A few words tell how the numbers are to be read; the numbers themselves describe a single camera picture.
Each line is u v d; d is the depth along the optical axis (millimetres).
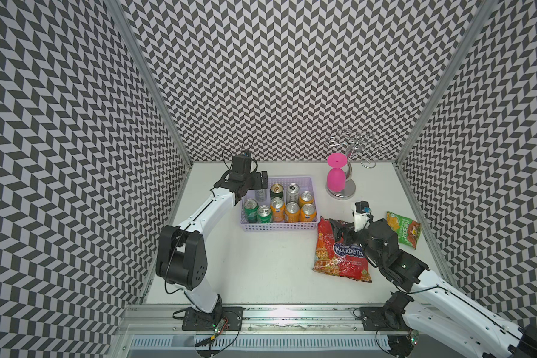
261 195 1008
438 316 566
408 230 910
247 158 785
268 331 720
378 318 743
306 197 932
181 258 452
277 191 938
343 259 806
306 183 1068
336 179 917
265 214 886
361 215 631
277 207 891
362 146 836
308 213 889
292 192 918
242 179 685
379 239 550
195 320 670
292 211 890
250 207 905
